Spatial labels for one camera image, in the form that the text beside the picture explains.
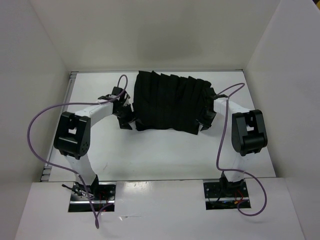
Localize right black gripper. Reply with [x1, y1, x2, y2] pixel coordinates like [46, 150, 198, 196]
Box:
[194, 105, 217, 131]

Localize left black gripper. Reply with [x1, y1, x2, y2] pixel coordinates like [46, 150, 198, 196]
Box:
[113, 102, 143, 130]

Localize black pleated skirt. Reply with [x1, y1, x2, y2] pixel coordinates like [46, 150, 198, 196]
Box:
[133, 71, 216, 135]

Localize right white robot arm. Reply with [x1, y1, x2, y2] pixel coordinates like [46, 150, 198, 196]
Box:
[192, 88, 268, 199]

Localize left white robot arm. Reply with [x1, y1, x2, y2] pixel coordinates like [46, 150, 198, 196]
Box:
[53, 86, 135, 200]

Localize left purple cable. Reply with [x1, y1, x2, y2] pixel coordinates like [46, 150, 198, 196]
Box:
[26, 74, 130, 230]

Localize purple cable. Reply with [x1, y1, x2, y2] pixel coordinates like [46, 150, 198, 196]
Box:
[215, 82, 268, 216]
[26, 74, 130, 230]

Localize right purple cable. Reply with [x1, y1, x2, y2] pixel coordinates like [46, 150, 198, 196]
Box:
[215, 82, 268, 216]

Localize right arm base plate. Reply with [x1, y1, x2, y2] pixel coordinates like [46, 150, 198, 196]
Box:
[203, 181, 251, 210]

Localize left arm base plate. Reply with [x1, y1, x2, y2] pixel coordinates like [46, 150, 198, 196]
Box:
[65, 182, 116, 213]

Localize aluminium table edge rail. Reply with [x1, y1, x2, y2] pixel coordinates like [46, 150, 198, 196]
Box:
[41, 71, 77, 182]

